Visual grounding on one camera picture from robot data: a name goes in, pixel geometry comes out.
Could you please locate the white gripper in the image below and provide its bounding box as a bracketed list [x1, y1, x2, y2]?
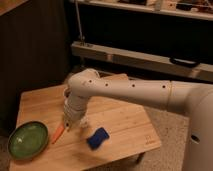
[64, 106, 85, 132]

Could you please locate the white plastic bottle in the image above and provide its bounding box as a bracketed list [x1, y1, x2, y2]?
[79, 116, 89, 129]

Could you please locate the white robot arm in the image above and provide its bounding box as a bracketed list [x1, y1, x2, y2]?
[63, 68, 213, 171]

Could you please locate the orange carrot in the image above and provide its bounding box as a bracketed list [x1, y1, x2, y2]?
[51, 123, 65, 144]

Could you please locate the blue sponge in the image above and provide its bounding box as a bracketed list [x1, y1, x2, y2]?
[87, 127, 109, 150]

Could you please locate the green bowl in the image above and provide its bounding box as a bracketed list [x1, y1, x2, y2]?
[7, 121, 49, 160]

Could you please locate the wooden table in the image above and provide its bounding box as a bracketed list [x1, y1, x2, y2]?
[9, 73, 163, 171]

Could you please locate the metal pole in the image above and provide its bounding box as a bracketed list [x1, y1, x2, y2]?
[74, 0, 85, 45]

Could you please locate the cluttered shelf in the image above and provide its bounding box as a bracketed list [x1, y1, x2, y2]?
[69, 0, 213, 21]

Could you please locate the long grey case with handle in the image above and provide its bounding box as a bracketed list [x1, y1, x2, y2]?
[71, 41, 213, 81]

